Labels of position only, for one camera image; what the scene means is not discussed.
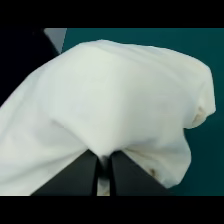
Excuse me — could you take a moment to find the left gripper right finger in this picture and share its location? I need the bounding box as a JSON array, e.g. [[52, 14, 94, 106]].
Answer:
[[109, 150, 172, 197]]

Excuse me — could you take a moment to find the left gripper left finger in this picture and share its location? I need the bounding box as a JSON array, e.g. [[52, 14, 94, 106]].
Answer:
[[31, 149, 100, 197]]

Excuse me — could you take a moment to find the cream T-shirt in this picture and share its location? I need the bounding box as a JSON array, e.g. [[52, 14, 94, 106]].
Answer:
[[0, 39, 217, 197]]

